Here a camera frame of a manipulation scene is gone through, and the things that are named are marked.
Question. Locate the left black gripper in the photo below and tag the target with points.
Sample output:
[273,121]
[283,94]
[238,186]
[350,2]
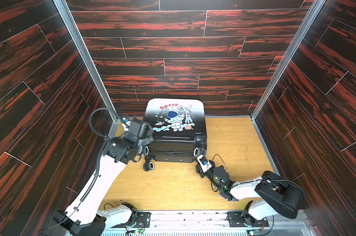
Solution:
[149,138]

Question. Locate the black white astronaut suitcase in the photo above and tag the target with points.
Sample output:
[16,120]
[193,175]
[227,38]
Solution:
[179,131]

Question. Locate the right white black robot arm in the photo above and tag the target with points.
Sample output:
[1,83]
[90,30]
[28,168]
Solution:
[278,196]

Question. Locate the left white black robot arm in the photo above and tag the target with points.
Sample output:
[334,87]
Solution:
[82,217]

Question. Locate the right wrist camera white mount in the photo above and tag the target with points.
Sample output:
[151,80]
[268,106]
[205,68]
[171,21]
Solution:
[203,161]

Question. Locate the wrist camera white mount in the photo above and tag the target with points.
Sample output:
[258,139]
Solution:
[203,161]
[124,122]

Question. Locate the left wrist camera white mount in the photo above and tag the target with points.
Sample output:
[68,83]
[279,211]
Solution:
[124,122]

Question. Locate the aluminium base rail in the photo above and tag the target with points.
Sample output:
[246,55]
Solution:
[213,223]

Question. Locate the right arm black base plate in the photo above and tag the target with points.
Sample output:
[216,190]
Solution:
[235,219]

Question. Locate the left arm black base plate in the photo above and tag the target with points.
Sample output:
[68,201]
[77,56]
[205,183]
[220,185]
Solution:
[140,220]

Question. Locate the left aluminium corner post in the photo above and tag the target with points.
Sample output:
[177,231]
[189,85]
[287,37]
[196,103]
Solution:
[74,32]

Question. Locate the aluminium corner post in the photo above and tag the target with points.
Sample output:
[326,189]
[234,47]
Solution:
[304,27]
[74,32]

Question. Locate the right aluminium corner post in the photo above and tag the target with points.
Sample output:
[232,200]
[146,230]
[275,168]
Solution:
[304,27]

